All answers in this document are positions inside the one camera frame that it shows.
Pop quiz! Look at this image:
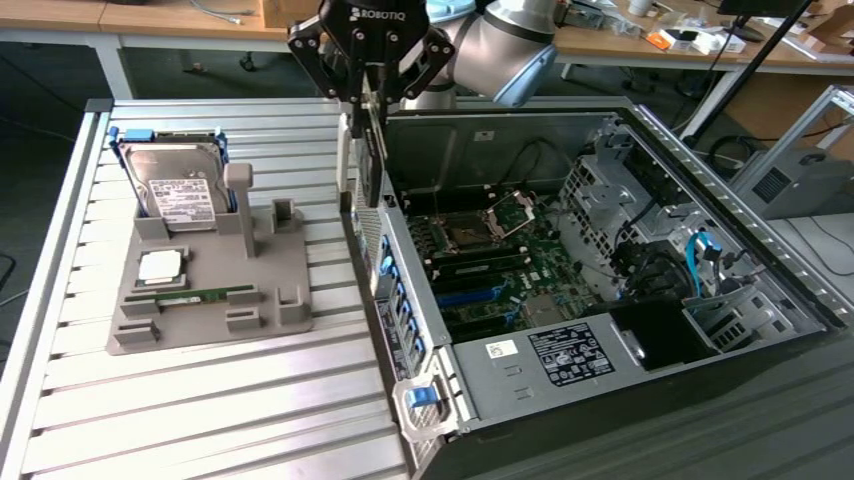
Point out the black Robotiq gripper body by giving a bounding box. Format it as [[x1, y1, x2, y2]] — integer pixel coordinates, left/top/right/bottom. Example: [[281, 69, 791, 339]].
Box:
[[318, 0, 433, 77]]

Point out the low-profile graphics card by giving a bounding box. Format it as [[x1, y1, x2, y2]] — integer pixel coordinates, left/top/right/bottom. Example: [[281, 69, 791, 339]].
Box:
[[349, 74, 392, 207]]

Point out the brown cardboard box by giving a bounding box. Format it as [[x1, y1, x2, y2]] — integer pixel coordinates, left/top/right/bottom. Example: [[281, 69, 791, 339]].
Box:
[[258, 0, 321, 29]]

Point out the silver metal box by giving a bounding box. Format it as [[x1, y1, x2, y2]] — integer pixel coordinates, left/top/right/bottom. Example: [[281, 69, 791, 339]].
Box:
[[557, 0, 605, 29]]

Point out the open black PC case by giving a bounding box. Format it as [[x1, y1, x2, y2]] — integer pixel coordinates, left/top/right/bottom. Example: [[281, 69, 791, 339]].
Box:
[[336, 96, 854, 480]]

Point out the hard disk in blue carrier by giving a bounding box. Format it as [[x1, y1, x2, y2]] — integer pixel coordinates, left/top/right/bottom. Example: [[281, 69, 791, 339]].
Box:
[[105, 125, 241, 234]]

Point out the metal socket cover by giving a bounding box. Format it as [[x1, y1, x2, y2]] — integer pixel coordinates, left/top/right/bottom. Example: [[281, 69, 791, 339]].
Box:
[[482, 192, 538, 236]]

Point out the orange white box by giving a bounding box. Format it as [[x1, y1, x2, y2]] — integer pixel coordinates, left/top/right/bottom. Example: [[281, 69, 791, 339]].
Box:
[[644, 27, 699, 51]]

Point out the CPU socket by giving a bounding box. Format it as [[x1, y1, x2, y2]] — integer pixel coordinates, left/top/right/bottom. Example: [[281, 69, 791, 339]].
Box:
[[438, 212, 498, 249]]

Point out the silver metal drive cage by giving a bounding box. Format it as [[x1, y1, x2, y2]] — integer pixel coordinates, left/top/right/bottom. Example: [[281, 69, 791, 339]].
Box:
[[556, 127, 679, 281]]

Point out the grey plastic parts rack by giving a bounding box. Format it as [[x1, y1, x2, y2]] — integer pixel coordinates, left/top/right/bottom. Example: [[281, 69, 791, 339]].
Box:
[[105, 162, 314, 357]]

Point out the green motherboard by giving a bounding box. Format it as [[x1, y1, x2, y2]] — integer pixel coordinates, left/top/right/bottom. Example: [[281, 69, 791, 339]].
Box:
[[398, 187, 605, 346]]

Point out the black tripod pole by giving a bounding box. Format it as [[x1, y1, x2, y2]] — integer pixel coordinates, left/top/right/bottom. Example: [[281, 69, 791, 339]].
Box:
[[679, 0, 819, 149]]

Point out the blue expansion slot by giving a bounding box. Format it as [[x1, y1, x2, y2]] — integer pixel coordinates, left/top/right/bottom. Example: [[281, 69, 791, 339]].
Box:
[[433, 285, 512, 310]]

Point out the silver CPU chip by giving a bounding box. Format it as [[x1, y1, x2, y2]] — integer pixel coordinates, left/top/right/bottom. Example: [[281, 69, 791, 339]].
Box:
[[135, 249, 185, 287]]

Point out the black monitor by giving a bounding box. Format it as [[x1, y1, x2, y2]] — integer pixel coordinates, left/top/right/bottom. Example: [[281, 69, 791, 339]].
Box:
[[716, 0, 812, 44]]

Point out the silver chipset heat sink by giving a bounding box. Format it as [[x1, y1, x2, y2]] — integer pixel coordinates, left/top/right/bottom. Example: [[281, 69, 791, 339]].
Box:
[[521, 294, 569, 326]]

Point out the folded brown cardboard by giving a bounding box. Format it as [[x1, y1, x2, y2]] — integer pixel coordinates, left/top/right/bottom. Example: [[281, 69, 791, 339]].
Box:
[[803, 0, 854, 51]]

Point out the grey computer tower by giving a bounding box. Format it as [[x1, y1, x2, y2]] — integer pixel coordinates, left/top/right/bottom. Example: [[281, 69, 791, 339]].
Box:
[[729, 147, 854, 221]]

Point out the grey power supply unit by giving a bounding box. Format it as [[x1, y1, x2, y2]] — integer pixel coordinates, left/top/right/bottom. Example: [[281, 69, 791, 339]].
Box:
[[449, 313, 653, 424]]

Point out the blue case latch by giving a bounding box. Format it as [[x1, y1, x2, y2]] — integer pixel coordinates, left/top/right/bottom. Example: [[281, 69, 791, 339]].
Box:
[[404, 387, 440, 410]]

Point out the grey disk bay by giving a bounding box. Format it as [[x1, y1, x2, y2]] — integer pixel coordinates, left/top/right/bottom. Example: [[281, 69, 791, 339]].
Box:
[[679, 284, 825, 356]]

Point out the grey cable with plug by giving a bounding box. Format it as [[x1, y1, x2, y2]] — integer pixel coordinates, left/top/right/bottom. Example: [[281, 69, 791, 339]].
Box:
[[189, 0, 258, 26]]

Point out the black looped wire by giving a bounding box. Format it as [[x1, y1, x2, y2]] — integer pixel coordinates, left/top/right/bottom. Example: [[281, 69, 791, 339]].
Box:
[[509, 139, 578, 196]]

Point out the wooden desk white frame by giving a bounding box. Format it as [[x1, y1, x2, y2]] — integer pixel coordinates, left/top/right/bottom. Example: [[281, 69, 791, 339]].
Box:
[[0, 0, 321, 101], [552, 0, 854, 149]]

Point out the black wire bundle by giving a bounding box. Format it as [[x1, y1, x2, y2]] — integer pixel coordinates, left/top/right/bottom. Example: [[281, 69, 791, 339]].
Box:
[[609, 239, 692, 306]]

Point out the blue disk wire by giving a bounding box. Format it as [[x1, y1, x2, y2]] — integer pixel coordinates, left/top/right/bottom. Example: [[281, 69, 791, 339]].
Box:
[[683, 227, 725, 301]]

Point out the aluminium profile frame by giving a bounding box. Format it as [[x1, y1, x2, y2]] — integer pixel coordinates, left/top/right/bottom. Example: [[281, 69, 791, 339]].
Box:
[[765, 83, 854, 161]]

